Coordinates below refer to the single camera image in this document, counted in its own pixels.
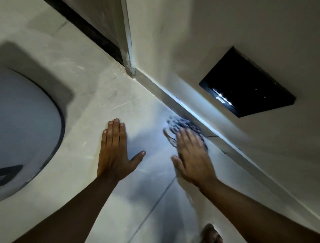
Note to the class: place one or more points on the person's left hand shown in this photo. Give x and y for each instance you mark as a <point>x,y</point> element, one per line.
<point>113,160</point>

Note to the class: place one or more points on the person's right hand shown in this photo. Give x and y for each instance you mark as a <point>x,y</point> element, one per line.
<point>196,162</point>

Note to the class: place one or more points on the person's right thumb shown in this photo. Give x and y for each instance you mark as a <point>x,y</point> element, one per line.
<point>177,165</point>

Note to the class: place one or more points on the person's left little finger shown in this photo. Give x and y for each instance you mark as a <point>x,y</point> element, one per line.
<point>104,140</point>

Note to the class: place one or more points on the person's left middle finger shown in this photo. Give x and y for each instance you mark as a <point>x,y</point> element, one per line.
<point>116,132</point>

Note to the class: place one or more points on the person's left thumb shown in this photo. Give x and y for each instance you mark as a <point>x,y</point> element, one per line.
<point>138,159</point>

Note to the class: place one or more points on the person's left forearm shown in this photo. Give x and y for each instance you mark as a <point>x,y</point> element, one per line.
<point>72,212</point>

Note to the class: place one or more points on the person's right forearm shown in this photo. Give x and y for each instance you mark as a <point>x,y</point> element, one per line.
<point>250,215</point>

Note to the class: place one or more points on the white skirting strip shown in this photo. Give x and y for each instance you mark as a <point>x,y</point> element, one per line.
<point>225,142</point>

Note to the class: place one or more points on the person's foot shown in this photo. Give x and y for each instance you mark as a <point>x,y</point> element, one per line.
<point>210,234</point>

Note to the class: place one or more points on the white round toilet bowl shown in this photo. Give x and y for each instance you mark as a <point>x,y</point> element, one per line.
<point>27,130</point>

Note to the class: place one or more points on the white door frame post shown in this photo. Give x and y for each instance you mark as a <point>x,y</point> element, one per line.
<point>128,40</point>

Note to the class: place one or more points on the black square wall panel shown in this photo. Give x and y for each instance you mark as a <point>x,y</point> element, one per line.
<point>246,83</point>

